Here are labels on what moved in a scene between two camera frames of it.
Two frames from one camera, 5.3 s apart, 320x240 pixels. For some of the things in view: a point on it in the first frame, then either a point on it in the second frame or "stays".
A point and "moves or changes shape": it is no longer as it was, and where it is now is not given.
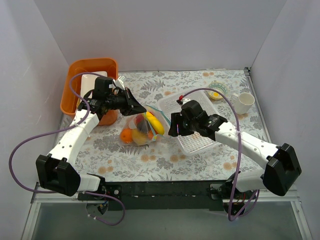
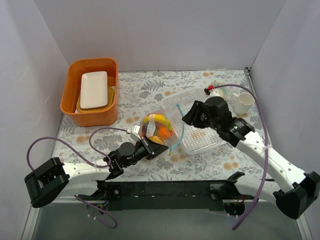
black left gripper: x=127 y=100 → x=148 y=146
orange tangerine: x=126 y=135 → x=157 y=139
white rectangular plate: x=88 y=82 stays
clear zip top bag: x=146 y=128 moves or changes shape
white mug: x=243 y=102 stays
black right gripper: x=181 y=124 → x=200 y=116
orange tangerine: x=150 y=135 → x=163 y=132
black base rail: x=162 y=195 stays
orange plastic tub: x=106 y=66 stays
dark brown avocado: x=143 y=126 moves or changes shape
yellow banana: x=155 y=123 moves or changes shape
